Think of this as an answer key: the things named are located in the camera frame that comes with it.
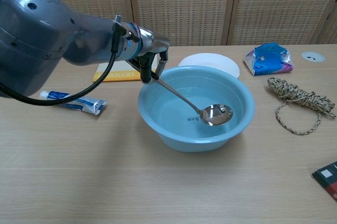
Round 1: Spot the dark red black book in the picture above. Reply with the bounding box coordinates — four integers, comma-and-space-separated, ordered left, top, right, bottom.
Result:
312, 160, 337, 200

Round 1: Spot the round table cable grommet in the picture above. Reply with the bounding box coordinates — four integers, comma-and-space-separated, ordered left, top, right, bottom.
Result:
301, 51, 325, 63

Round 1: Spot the blue tissue pack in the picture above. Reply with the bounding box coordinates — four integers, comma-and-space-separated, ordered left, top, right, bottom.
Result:
243, 42, 294, 77

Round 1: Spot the white round plate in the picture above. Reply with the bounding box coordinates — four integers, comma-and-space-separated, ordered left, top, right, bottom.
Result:
177, 53, 241, 79

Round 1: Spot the light blue plastic basin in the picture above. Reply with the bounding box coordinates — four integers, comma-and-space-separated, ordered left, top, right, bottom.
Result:
137, 66, 255, 153

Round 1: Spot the woven folding screen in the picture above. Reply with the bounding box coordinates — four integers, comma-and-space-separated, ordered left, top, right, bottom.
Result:
0, 0, 337, 47

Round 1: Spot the steel ladle black handle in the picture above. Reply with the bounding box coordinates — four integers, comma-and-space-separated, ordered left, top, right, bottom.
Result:
125, 59, 234, 127

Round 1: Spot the yellow Lexicon book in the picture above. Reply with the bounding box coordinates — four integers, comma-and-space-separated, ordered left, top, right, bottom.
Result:
92, 62, 144, 83

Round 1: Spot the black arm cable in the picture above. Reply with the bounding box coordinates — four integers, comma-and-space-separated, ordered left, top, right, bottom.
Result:
0, 15, 127, 106

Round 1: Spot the braided beige rope bundle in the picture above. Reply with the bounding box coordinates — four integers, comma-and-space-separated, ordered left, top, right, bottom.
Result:
267, 77, 337, 136

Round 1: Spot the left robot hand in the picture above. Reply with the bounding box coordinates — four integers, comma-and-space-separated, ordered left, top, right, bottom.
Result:
125, 23, 171, 85

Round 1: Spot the blue white toothpaste tube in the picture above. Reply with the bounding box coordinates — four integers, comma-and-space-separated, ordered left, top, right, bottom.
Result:
39, 90, 108, 116

